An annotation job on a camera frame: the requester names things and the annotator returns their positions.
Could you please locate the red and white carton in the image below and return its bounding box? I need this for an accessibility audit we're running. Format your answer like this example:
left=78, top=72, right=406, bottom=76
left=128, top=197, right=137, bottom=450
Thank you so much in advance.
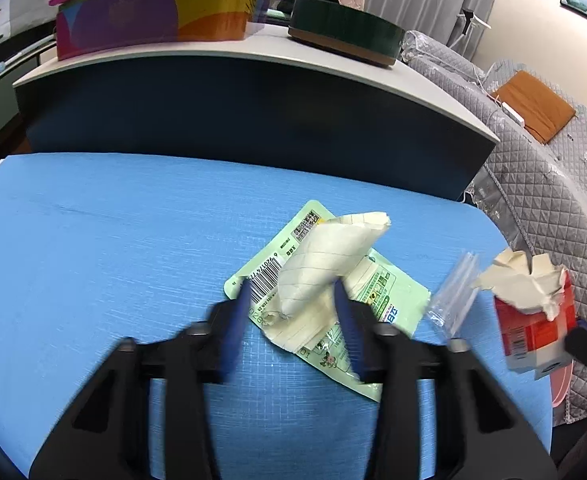
left=475, top=248, right=577, bottom=379

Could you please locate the clear plastic straw wrapper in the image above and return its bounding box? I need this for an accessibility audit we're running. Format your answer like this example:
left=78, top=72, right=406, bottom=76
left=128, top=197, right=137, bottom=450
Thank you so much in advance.
left=426, top=252, right=480, bottom=339

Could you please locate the white paper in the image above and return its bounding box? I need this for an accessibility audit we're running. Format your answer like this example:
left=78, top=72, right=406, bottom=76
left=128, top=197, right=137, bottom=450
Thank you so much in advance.
left=261, top=211, right=391, bottom=353

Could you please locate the pink plastic trash bucket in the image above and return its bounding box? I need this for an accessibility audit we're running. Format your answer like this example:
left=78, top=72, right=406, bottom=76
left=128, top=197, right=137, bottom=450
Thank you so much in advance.
left=549, top=362, right=573, bottom=427

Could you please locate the grey quilted sofa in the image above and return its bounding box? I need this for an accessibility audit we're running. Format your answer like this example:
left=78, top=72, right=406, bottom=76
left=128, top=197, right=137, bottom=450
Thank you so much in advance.
left=399, top=29, right=587, bottom=426

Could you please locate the blue table mat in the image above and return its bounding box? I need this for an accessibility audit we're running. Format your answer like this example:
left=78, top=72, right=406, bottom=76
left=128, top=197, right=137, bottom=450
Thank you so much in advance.
left=0, top=154, right=553, bottom=479

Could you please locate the orange cushion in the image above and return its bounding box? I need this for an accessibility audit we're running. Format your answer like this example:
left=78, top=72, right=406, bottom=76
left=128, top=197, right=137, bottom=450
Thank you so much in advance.
left=491, top=70, right=575, bottom=144

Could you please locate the white floor lamp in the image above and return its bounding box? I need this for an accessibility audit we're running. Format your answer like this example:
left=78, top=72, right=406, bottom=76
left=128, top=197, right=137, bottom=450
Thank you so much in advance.
left=458, top=8, right=491, bottom=36

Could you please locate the white and navy coffee table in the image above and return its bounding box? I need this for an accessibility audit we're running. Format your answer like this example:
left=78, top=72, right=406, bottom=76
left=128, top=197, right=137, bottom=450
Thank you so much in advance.
left=14, top=25, right=499, bottom=200

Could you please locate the dark green round tin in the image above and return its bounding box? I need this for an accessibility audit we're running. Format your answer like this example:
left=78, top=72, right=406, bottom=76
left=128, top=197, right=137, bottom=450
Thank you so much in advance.
left=288, top=0, right=404, bottom=67

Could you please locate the colourful storage box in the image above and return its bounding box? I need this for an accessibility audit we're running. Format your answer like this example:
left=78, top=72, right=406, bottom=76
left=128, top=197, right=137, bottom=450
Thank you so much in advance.
left=50, top=0, right=270, bottom=61

